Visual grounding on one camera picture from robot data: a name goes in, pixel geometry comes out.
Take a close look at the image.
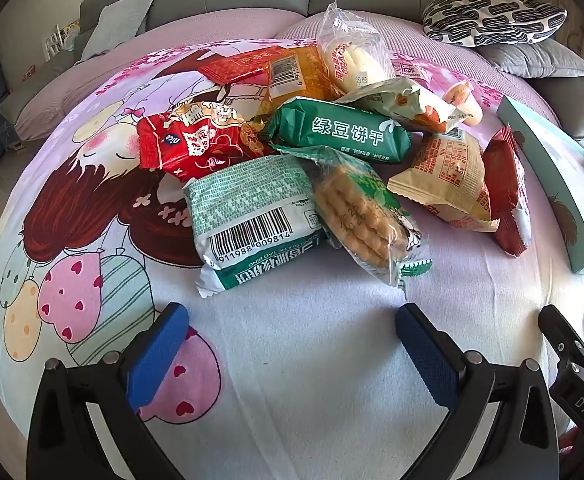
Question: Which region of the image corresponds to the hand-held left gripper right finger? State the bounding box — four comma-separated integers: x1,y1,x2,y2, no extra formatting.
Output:
394,302,560,480

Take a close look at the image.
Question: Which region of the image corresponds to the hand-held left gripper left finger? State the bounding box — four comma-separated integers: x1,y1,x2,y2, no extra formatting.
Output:
26,302,193,480

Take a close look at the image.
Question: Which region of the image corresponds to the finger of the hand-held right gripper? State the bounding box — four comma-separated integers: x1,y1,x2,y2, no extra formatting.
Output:
538,304,584,357

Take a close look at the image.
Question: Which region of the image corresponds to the teal cardboard box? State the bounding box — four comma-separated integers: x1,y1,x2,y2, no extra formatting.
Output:
496,95,584,276

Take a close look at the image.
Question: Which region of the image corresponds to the dark red snack packet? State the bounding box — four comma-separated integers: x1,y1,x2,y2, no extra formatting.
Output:
482,126,531,256

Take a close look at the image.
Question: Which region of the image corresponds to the clear cookie packet green print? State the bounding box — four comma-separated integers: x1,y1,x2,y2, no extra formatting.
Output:
277,145,433,288

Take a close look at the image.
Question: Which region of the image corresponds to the green speckled biscuit packet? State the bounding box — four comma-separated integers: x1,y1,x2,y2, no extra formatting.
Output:
183,154,330,301

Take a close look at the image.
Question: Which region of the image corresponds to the beige packet red print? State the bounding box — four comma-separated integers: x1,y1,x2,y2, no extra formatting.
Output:
388,127,500,233

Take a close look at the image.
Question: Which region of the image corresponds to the red crinkled snack packet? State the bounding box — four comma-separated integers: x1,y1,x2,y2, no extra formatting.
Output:
137,102,273,183

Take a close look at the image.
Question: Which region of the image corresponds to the green white biscuit packet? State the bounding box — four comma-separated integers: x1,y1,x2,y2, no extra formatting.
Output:
259,96,413,166

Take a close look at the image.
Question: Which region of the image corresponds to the small orange jelly cup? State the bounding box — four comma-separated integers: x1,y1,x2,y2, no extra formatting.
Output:
442,81,483,126

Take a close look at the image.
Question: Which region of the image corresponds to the white green packet orange print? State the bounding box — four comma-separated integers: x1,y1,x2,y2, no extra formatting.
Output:
344,77,467,135

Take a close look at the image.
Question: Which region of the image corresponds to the purple cake roll packet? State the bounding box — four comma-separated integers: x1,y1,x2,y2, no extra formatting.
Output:
389,55,430,81

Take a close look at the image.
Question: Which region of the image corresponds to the red gold packet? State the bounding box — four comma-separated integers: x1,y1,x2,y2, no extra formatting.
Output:
195,46,285,85

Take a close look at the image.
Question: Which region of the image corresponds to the orange packet with barcode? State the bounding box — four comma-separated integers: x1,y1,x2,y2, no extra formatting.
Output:
252,46,343,126

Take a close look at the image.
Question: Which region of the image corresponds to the clear packet white bread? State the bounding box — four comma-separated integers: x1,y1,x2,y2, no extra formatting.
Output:
317,2,397,93

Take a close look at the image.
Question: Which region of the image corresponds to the printed cartoon blanket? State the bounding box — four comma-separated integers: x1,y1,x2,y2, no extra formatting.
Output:
0,40,572,480

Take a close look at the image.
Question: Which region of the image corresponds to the grey pillow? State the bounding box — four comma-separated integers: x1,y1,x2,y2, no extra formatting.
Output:
476,39,584,80

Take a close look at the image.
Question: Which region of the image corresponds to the black white patterned pillow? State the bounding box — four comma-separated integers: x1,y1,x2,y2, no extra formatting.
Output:
422,0,568,48

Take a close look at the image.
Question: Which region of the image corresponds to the pink waffle sofa cover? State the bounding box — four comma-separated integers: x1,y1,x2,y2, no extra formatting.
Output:
0,10,572,141

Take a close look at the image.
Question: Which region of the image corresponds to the light grey cushion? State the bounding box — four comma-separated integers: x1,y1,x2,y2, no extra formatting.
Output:
81,0,160,61

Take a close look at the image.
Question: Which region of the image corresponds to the white frame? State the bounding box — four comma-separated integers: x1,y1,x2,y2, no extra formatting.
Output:
44,35,68,63

